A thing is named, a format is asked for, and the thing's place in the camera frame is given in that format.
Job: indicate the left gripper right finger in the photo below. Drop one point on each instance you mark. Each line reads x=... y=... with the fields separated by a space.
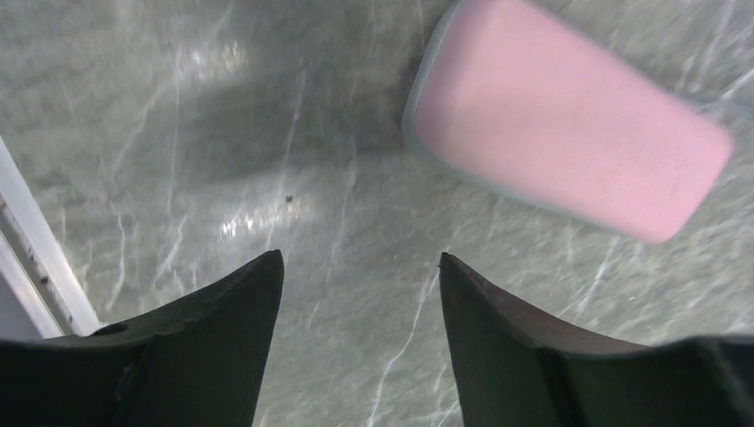
x=516 y=365

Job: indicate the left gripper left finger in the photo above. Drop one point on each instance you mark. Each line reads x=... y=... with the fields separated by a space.
x=196 y=361

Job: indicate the aluminium frame rail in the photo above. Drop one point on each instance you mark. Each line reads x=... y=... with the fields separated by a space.
x=33 y=265

